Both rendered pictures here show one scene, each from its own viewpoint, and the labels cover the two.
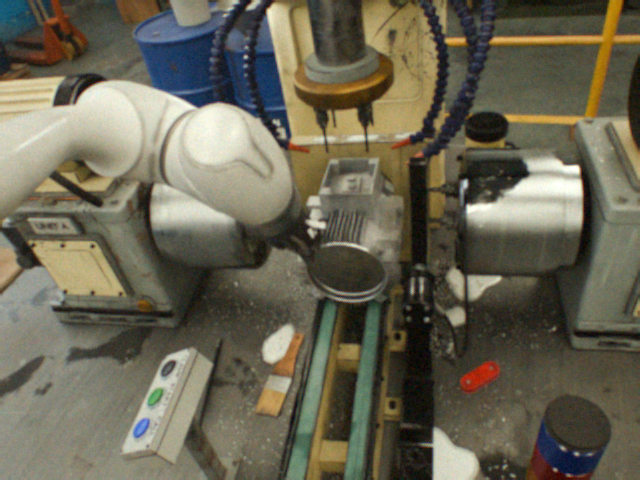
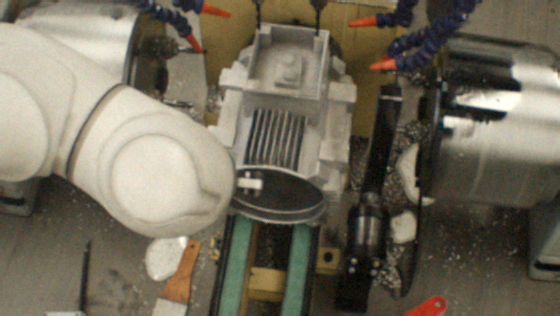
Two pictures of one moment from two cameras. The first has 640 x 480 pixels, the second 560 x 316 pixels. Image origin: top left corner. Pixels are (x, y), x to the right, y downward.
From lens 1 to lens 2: 0.32 m
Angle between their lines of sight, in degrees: 19
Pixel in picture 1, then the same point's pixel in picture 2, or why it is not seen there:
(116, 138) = (17, 152)
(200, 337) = (61, 233)
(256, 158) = (203, 202)
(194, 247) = not seen: hidden behind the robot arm
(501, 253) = (474, 189)
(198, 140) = (132, 188)
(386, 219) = (332, 120)
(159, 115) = (67, 110)
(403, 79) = not seen: outside the picture
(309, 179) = (221, 29)
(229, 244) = not seen: hidden behind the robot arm
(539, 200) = (527, 135)
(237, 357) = (113, 268)
